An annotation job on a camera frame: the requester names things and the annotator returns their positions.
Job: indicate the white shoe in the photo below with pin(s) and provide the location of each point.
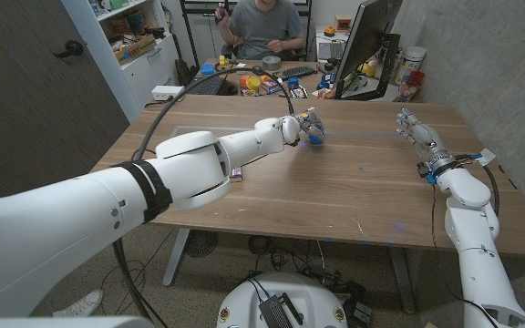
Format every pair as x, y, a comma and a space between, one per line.
80, 306

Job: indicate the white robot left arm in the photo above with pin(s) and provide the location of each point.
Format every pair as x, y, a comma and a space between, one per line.
85, 214

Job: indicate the orange wooden box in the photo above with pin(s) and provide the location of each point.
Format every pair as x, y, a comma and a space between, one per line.
343, 23

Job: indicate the grey table leg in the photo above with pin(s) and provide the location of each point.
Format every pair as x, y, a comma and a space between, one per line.
403, 282

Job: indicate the blue spiky stress ball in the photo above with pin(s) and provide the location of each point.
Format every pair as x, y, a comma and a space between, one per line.
316, 140

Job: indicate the black keyboard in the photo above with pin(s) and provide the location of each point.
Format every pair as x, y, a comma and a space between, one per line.
296, 73

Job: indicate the small blue box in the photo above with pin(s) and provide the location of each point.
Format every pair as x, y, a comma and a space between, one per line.
207, 69

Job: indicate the black computer monitor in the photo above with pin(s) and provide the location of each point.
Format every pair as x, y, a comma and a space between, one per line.
368, 32

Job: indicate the round black floor fan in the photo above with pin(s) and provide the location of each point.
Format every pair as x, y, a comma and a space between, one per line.
201, 243

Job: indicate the white table leg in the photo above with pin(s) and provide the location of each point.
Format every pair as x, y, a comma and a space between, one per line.
175, 257

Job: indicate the white shelf cabinet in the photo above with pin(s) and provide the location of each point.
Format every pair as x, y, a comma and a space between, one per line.
146, 68

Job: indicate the black computer mouse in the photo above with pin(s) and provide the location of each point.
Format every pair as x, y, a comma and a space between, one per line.
258, 69

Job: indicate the cardboard box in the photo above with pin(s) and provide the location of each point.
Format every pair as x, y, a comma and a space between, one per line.
135, 49

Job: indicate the clear container with red lid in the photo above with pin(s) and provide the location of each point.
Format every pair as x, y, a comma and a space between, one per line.
412, 84

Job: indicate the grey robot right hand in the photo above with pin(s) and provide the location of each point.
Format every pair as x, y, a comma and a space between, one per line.
424, 139

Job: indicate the black device on torso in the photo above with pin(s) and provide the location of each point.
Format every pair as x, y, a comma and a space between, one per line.
274, 313

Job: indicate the white power strip box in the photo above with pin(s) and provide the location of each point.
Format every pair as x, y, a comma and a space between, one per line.
167, 93

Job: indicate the white round canister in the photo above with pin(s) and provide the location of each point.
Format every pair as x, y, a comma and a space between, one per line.
410, 61

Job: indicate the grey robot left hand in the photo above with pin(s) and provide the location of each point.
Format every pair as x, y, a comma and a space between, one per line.
311, 125

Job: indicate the pink package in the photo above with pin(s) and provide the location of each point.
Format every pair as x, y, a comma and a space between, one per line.
237, 175

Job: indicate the grey duct tape roll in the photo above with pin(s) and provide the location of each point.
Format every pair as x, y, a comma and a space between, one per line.
271, 63

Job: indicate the black laptop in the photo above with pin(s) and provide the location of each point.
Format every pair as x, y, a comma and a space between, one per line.
208, 86

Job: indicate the person in grey t-shirt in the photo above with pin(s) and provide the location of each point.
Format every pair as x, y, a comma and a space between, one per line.
264, 25

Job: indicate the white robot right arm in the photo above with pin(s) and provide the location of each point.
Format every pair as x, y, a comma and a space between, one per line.
476, 237

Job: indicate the yellow cup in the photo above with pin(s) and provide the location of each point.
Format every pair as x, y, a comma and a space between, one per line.
253, 83

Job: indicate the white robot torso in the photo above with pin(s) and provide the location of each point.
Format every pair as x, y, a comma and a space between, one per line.
285, 291

